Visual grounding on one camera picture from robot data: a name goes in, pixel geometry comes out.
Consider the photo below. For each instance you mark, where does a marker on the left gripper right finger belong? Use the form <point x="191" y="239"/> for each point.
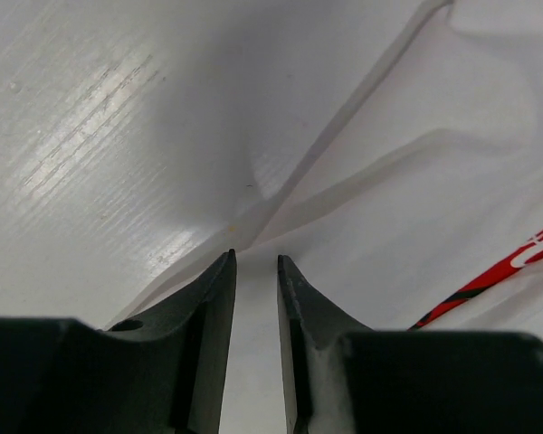
<point x="315" y="381"/>

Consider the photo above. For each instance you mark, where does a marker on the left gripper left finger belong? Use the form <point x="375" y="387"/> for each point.
<point x="199" y="316"/>

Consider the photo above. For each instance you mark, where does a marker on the white printed t-shirt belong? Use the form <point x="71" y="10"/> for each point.
<point x="393" y="149"/>

